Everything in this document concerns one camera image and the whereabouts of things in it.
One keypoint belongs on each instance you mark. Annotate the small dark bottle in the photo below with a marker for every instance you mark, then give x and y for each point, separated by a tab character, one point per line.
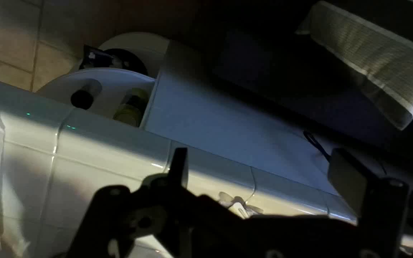
82	97

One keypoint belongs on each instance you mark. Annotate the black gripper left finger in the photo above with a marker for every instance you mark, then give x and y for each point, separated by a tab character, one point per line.
120	215

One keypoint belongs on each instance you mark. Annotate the white tiled counter with shelves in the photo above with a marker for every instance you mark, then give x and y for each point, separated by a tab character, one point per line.
206	115

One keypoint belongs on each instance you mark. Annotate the dark blue sofa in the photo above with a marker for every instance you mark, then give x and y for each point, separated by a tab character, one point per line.
272	62

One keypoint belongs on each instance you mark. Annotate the small yellowish jar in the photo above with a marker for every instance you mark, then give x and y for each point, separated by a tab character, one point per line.
130	109

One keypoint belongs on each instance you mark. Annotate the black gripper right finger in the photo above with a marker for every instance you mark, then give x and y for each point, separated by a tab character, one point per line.
383	215

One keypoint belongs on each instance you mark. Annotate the black bowl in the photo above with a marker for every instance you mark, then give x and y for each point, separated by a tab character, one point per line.
113	59

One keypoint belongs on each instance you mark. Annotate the striped cushion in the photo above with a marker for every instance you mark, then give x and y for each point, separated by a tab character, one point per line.
378	57

